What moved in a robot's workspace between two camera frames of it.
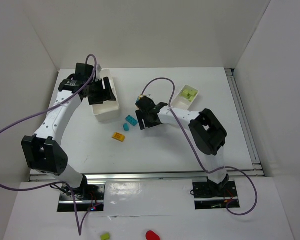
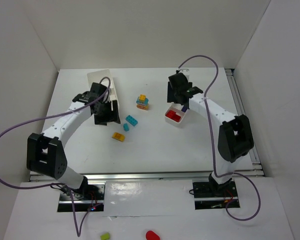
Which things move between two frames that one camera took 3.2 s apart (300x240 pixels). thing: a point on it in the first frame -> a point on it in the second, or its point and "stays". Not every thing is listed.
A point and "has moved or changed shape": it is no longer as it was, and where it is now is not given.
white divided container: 185,98 has moved or changed shape
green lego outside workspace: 106,236 stays
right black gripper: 149,115 -> 172,93
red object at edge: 151,235 stays
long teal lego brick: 131,120 stays
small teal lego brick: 126,127 stays
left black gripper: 95,91 -> 110,115
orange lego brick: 118,136 stays
